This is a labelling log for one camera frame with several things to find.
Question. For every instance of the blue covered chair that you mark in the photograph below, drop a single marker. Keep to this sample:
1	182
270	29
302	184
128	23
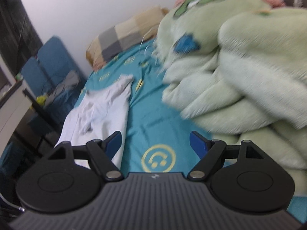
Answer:
57	55
31	71

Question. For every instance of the teal patterned bed sheet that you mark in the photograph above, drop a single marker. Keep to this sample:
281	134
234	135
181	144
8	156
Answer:
153	115

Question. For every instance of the green fleece blanket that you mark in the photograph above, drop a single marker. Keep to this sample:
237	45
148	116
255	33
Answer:
239	64

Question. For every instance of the green and white box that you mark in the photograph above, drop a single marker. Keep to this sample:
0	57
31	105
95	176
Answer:
19	77

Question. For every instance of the brown cushion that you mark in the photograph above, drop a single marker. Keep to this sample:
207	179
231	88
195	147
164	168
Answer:
89	55

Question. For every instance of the yellow green toy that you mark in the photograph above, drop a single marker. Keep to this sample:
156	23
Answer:
41	100

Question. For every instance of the light grey garment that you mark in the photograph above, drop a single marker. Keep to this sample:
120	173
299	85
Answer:
96	110

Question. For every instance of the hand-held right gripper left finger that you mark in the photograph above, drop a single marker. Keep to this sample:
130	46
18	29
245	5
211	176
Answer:
115	141

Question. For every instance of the white desk with black legs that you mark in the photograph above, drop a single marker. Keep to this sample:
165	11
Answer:
14	115

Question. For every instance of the plaid pillow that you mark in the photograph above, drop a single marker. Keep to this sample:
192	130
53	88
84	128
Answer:
120	38

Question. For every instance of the dark barred window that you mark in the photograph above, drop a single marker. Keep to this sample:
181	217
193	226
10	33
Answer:
21	28

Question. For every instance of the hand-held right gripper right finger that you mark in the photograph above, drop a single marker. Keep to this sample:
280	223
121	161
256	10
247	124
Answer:
197	144

